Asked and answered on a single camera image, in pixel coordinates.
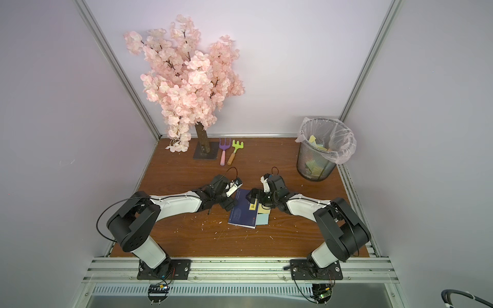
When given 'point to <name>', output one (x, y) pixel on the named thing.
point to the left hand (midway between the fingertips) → (232, 191)
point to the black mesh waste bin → (314, 164)
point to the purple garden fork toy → (224, 147)
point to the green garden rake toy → (236, 146)
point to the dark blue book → (241, 215)
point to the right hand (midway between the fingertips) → (255, 192)
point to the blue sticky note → (262, 219)
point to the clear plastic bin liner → (330, 135)
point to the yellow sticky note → (262, 210)
